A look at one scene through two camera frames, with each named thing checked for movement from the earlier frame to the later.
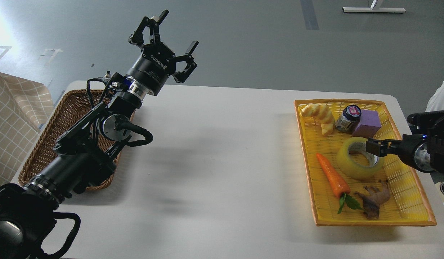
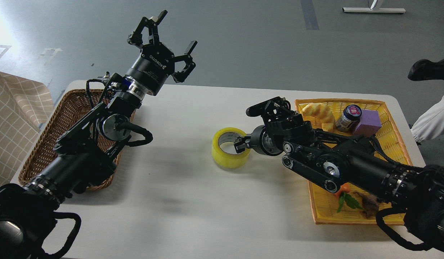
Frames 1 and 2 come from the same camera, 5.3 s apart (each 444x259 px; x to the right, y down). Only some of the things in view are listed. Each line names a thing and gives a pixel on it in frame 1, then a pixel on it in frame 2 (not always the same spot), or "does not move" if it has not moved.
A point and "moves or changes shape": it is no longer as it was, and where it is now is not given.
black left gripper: x=157 y=62 does not move
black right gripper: x=409 y=143 to x=262 y=142
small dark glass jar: x=349 y=119 does not move
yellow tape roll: x=351 y=169 moves or changes shape
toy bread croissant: x=322 y=113 does not move
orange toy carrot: x=340 y=187 does not move
